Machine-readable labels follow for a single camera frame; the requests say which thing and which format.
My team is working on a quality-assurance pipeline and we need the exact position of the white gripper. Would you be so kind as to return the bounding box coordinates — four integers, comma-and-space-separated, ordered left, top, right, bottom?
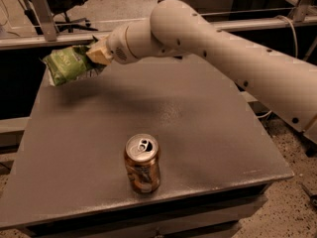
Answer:
86, 24, 133, 65

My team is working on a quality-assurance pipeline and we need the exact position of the green jalapeno chip bag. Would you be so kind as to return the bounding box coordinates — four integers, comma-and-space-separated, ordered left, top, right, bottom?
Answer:
42, 45, 104, 86

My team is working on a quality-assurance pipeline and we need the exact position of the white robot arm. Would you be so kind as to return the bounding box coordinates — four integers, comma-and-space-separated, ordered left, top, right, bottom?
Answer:
87, 0, 317, 143

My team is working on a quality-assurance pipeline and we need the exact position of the black office chair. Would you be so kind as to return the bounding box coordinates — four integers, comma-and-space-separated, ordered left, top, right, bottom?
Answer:
47, 0, 95, 33

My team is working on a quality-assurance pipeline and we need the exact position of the orange soda can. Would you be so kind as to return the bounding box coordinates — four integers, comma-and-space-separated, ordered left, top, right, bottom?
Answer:
124, 134, 160, 193

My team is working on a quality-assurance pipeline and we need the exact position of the metal railing frame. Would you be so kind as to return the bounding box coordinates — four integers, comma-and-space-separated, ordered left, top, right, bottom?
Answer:
0, 0, 317, 52

